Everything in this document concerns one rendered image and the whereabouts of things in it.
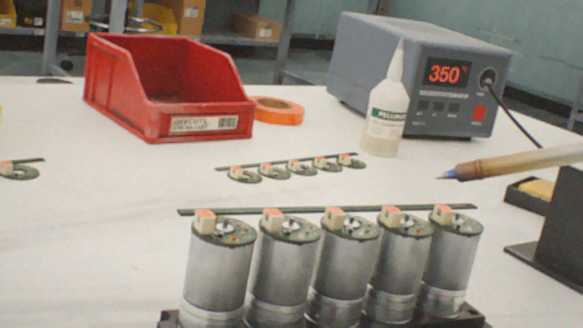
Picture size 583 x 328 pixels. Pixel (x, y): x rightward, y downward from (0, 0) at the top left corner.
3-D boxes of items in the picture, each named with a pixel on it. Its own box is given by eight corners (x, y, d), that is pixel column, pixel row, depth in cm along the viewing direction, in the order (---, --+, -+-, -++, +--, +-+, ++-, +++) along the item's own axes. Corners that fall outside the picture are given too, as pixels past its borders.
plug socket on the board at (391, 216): (404, 227, 32) (407, 212, 32) (387, 228, 32) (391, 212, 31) (393, 220, 33) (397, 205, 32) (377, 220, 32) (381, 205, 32)
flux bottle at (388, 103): (375, 157, 64) (401, 41, 61) (351, 144, 67) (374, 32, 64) (404, 156, 66) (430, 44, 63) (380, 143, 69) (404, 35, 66)
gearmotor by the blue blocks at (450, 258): (466, 331, 35) (495, 230, 33) (424, 336, 34) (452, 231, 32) (434, 304, 37) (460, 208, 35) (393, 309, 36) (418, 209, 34)
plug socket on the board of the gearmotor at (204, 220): (219, 234, 28) (222, 217, 28) (198, 235, 28) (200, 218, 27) (211, 225, 29) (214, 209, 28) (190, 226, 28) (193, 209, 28)
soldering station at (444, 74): (492, 146, 76) (516, 52, 73) (396, 141, 71) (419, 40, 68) (409, 103, 89) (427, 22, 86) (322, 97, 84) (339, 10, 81)
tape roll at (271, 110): (228, 111, 70) (230, 99, 70) (260, 104, 76) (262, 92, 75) (284, 129, 68) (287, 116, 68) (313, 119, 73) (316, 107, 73)
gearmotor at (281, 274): (309, 352, 31) (332, 237, 29) (254, 358, 30) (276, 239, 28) (281, 321, 33) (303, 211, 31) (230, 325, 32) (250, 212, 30)
